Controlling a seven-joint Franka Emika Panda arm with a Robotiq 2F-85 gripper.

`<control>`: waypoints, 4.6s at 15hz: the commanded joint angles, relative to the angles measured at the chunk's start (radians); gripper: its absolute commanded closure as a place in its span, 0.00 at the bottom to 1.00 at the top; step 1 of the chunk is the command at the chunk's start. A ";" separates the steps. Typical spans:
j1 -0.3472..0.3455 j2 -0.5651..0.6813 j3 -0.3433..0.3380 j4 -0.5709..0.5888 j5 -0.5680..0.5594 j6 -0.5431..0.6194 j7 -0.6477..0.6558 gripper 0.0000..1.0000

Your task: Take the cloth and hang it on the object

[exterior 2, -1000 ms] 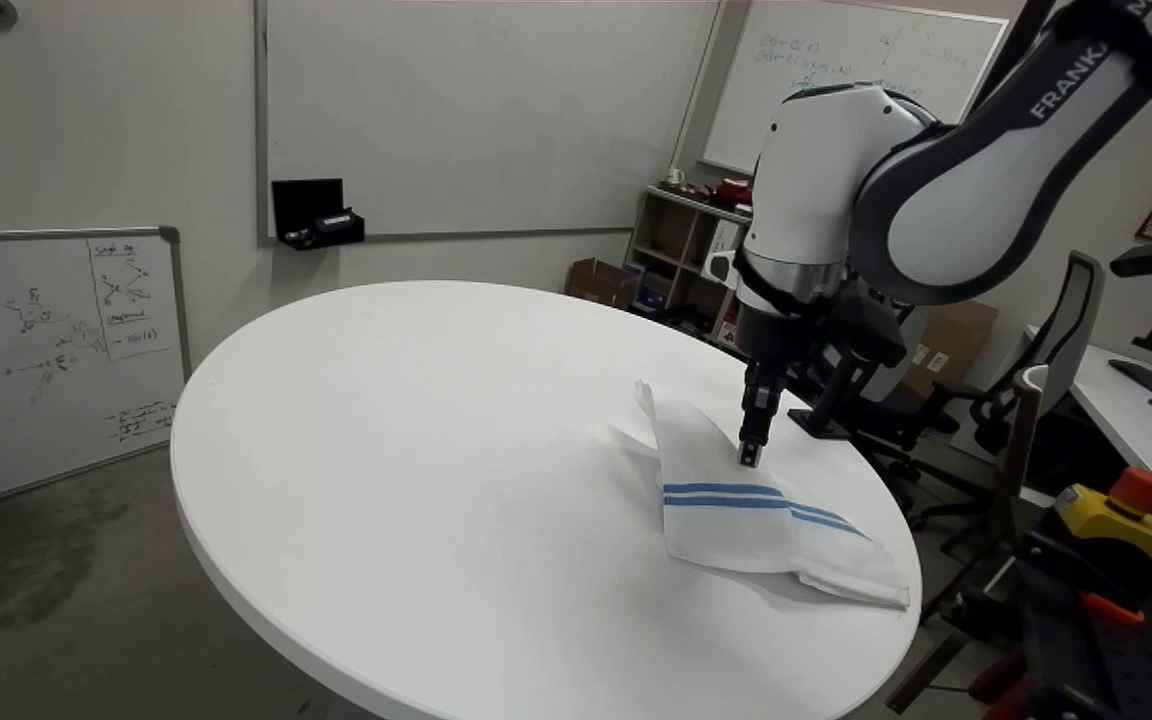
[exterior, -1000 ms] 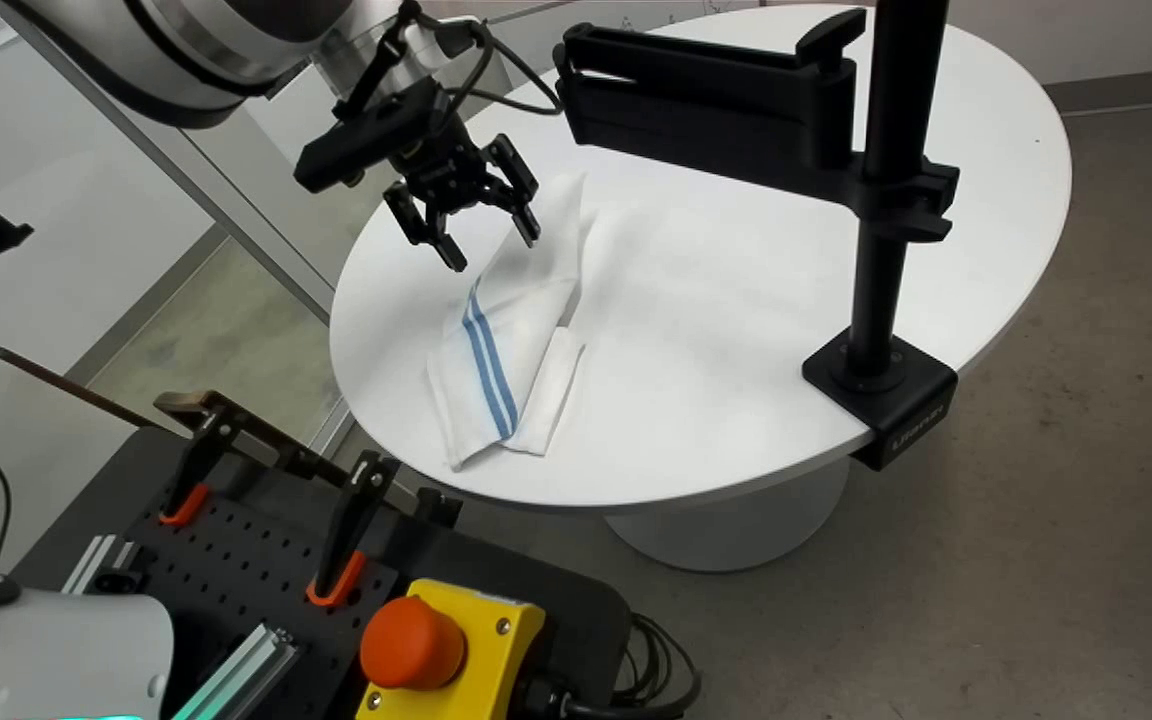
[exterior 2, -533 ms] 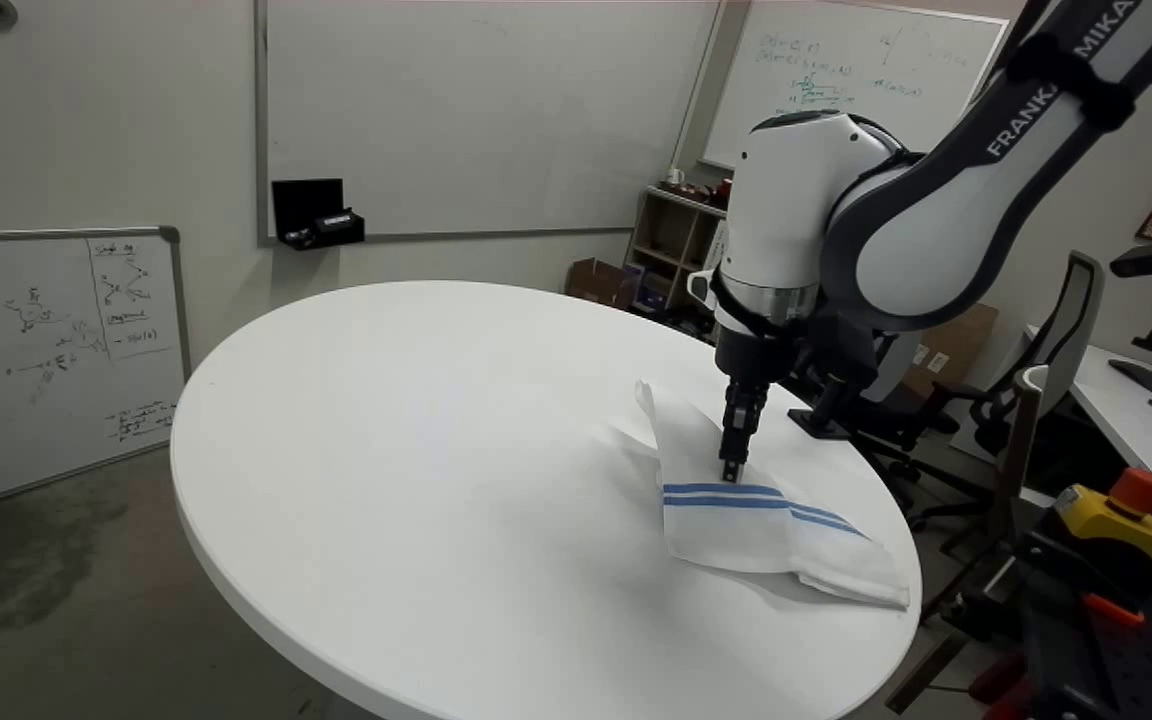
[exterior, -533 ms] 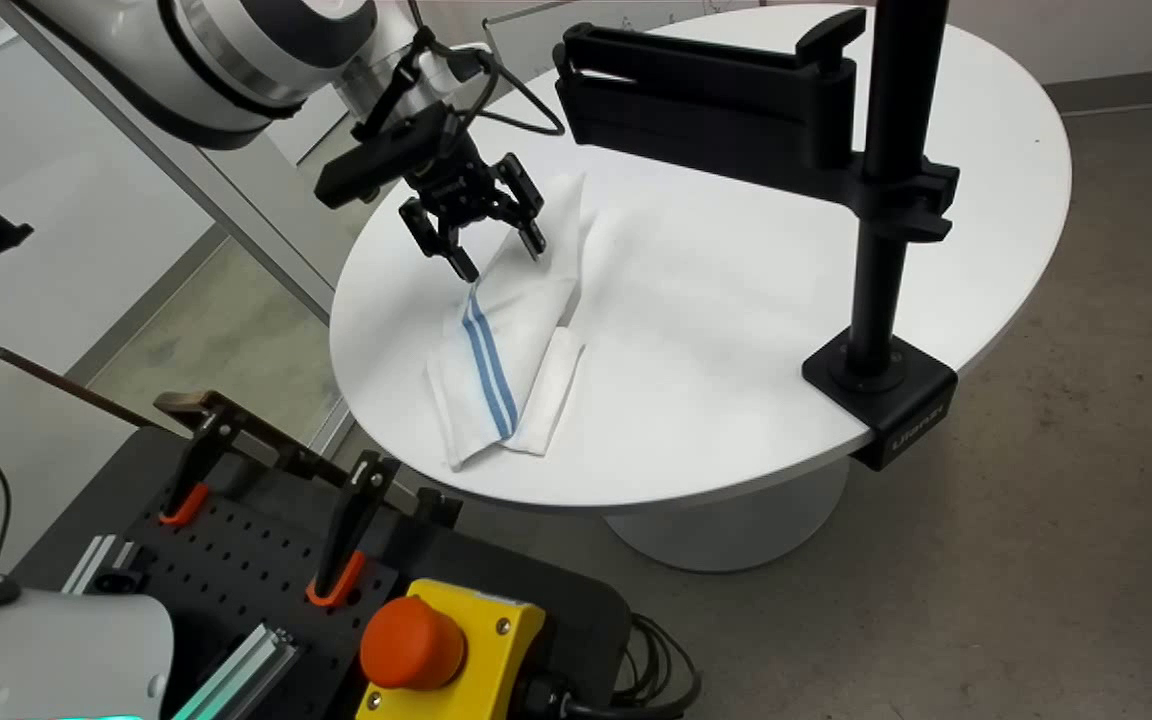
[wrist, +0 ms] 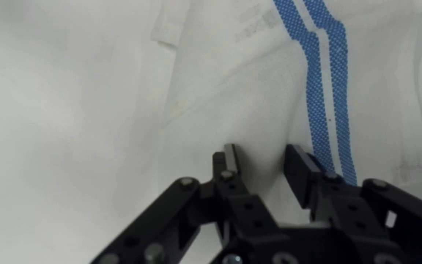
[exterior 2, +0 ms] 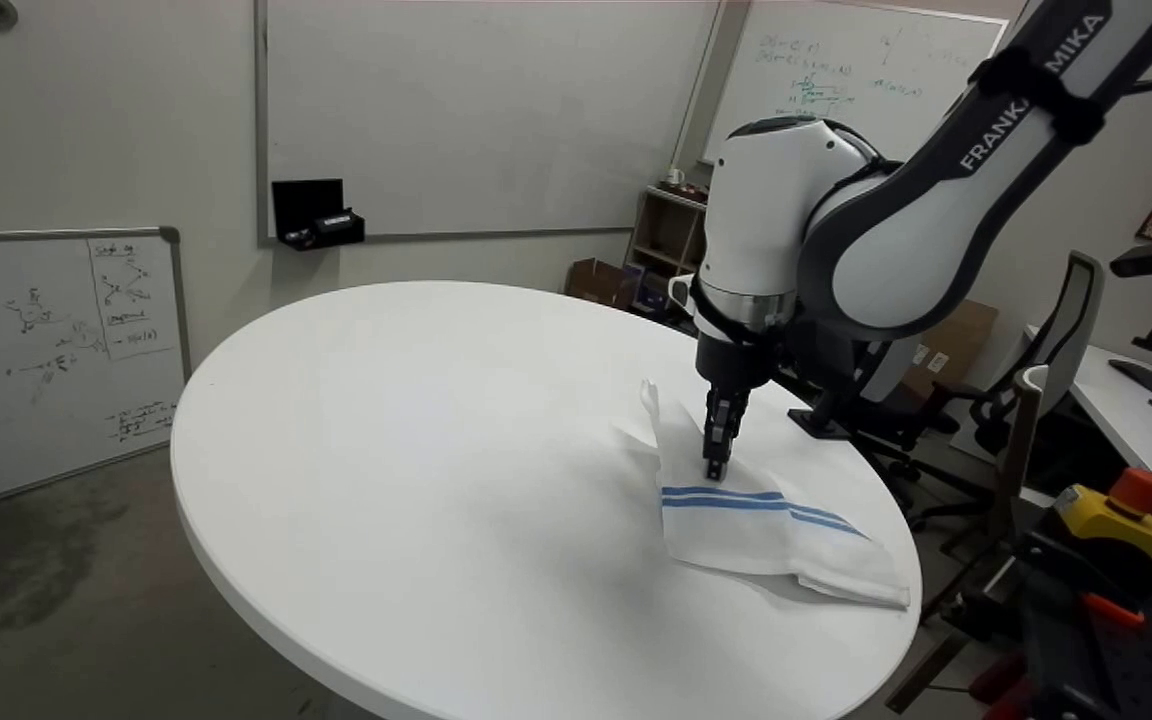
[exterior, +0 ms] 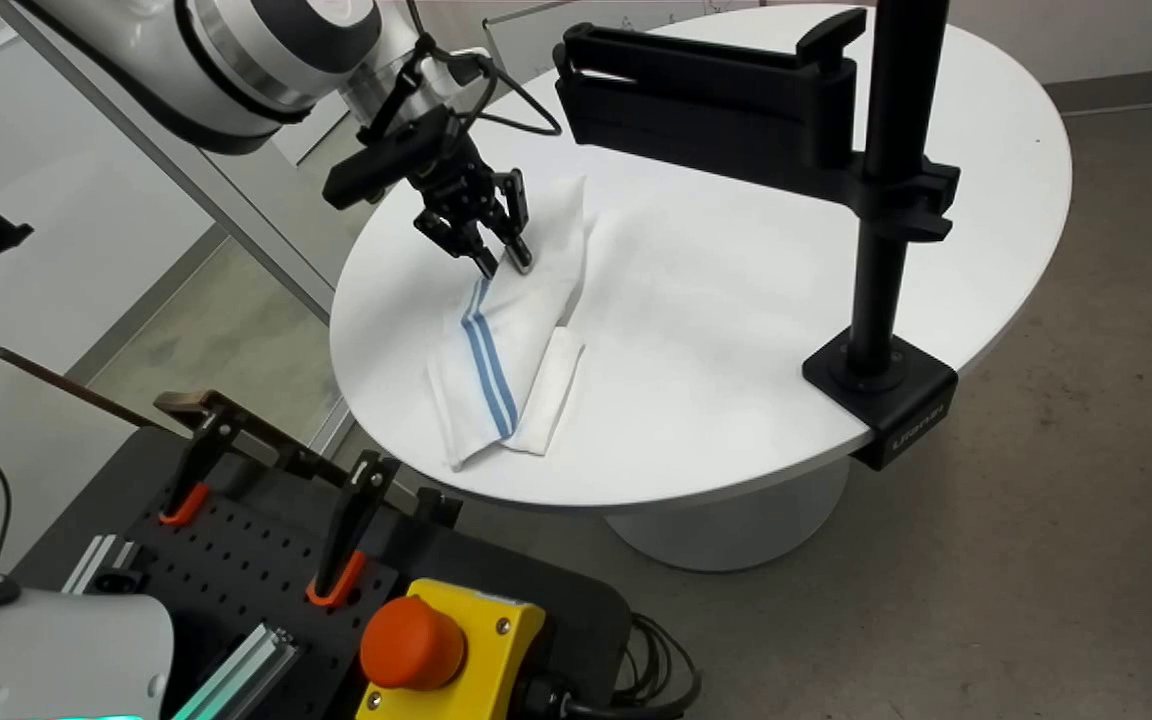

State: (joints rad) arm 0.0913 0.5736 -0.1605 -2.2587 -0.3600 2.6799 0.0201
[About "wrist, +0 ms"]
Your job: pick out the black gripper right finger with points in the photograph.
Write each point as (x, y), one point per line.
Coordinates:
(348, 205)

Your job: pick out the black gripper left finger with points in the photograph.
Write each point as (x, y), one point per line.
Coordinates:
(172, 214)

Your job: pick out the white cloth with blue stripes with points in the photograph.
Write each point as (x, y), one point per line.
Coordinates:
(212, 78)

